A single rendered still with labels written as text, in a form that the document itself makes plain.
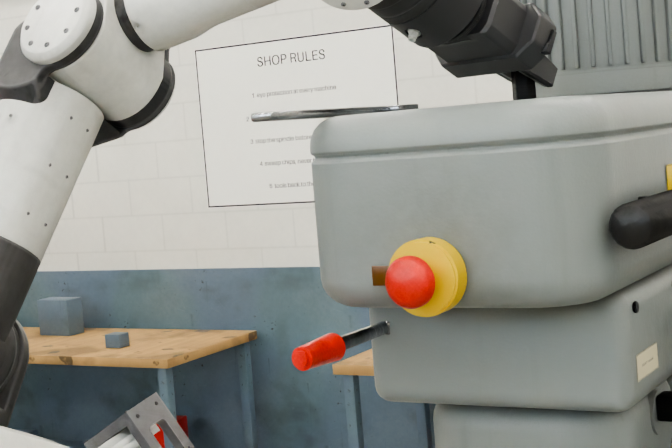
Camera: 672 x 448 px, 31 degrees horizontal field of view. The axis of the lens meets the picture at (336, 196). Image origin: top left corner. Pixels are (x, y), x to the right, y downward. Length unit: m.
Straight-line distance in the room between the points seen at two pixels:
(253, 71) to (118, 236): 1.31
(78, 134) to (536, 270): 0.41
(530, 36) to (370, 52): 4.94
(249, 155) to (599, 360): 5.44
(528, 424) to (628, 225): 0.25
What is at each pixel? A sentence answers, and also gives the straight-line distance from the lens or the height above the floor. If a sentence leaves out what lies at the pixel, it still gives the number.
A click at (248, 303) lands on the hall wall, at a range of 6.49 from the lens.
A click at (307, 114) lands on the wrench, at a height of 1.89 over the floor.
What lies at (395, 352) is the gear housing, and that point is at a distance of 1.09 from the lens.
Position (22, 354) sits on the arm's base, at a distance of 1.08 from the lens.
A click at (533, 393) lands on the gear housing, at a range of 1.04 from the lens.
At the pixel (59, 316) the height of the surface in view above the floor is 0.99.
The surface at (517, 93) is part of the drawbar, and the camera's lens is 1.14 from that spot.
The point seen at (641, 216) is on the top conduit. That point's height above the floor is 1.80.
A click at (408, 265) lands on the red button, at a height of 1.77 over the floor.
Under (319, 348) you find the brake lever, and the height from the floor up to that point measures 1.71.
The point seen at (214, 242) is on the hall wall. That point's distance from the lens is 6.57.
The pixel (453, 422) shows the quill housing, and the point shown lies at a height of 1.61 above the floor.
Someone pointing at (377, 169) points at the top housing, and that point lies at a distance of 0.96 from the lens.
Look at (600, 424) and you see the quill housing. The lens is 1.08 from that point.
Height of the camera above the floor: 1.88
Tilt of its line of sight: 3 degrees down
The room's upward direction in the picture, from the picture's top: 5 degrees counter-clockwise
